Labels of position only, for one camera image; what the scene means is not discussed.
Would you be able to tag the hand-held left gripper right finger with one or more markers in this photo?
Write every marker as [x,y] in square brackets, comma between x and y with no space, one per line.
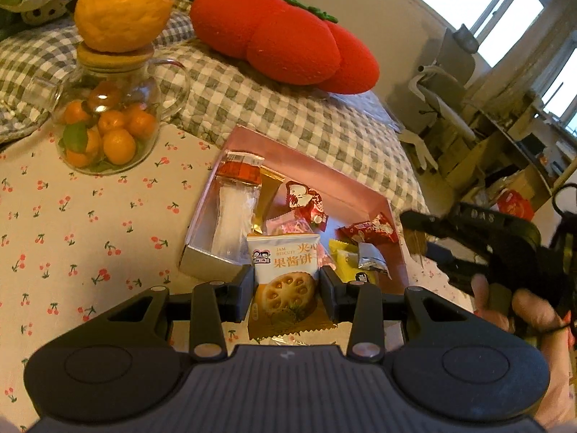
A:
[328,293]

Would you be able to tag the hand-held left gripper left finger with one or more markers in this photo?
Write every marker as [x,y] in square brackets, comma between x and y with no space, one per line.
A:
[243,293]

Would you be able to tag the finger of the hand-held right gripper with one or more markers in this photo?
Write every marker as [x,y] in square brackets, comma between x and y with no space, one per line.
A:
[428,224]
[450,266]

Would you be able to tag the yellow snack packet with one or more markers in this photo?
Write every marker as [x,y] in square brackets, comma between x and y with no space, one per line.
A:
[349,259]

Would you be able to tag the white orange biscuit packet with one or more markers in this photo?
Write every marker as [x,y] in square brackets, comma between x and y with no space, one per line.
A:
[288,279]

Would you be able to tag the small silver snack packet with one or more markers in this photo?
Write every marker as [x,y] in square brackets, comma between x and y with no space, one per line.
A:
[372,259]

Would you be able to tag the pink snack packet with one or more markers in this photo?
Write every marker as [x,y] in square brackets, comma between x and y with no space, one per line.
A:
[290,226]

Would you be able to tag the clear packet with red label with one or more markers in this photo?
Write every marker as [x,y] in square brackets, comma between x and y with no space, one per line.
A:
[236,207]

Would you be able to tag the red snack packet white face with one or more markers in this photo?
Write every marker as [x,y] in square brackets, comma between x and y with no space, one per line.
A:
[307,203]

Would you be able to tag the pink cardboard box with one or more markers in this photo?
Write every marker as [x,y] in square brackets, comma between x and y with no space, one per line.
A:
[342,189]

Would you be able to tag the gold snack packet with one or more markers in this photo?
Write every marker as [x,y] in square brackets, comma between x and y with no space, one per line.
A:
[268,194]

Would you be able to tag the person's right forearm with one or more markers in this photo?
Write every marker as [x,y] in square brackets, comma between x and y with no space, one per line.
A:
[559,379]

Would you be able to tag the person's right hand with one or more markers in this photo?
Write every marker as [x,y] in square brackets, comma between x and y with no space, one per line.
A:
[529,311]

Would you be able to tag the red paper bag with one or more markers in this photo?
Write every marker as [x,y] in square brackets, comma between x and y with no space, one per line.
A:
[516,205]

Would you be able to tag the wooden shelf unit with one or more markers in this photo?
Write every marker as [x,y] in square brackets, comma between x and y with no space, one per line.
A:
[509,153]

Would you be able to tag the grey office chair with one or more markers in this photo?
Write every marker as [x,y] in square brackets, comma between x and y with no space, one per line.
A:
[444,94]

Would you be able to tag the cherry print cloth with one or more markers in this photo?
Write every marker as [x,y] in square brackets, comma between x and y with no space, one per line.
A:
[90,243]

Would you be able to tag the grey checkered blanket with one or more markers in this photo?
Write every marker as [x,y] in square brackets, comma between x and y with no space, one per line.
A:
[270,108]

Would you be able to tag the pile of small oranges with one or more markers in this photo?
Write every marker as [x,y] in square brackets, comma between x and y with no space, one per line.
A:
[112,135]

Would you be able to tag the window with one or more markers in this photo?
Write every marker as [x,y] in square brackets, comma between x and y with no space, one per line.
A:
[473,4]

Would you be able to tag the red tomato plush pillow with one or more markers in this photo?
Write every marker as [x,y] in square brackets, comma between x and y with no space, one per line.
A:
[279,36]

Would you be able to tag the wooden jar lid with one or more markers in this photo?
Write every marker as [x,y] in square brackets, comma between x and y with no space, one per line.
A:
[112,59]

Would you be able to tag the large orange citrus fruit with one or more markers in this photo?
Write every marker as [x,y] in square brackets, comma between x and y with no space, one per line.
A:
[121,4]

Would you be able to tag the white spotted plush toy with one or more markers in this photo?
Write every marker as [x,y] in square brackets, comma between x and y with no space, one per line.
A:
[43,11]

